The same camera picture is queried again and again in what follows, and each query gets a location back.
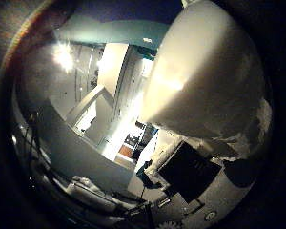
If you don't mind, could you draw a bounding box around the orange box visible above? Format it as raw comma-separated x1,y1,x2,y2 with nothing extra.
118,144,135,159

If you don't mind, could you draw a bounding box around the bright ceiling lamp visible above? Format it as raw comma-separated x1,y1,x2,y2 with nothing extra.
52,42,75,73

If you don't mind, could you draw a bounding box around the white robot thumb shell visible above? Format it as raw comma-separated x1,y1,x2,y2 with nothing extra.
139,0,273,160

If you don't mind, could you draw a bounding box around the grey partition panel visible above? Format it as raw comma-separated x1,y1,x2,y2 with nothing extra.
34,101,133,194

